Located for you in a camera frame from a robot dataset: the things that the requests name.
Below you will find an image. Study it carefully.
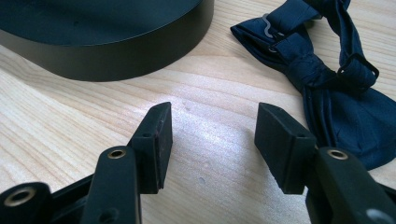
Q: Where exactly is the navy blue bow tie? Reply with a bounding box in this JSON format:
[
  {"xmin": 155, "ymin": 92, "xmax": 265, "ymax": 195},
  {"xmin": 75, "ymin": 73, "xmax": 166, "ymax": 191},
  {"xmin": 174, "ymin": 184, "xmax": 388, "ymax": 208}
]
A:
[{"xmin": 230, "ymin": 0, "xmax": 396, "ymax": 172}]

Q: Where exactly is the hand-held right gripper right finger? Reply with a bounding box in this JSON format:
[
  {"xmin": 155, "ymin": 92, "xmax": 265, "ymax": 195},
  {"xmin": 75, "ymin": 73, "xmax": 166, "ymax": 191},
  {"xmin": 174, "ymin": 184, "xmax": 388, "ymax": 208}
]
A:
[{"xmin": 253, "ymin": 102, "xmax": 396, "ymax": 224}]

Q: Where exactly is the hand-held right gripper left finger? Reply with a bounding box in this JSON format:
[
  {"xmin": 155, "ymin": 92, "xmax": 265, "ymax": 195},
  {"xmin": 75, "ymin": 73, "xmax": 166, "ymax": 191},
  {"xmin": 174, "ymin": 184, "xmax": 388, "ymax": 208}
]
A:
[{"xmin": 81, "ymin": 101, "xmax": 174, "ymax": 224}]

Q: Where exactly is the round black box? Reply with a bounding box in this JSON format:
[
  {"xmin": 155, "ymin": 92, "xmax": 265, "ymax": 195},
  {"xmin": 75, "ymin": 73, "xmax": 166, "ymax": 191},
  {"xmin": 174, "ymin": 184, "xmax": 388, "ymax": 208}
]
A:
[{"xmin": 0, "ymin": 0, "xmax": 216, "ymax": 83}]

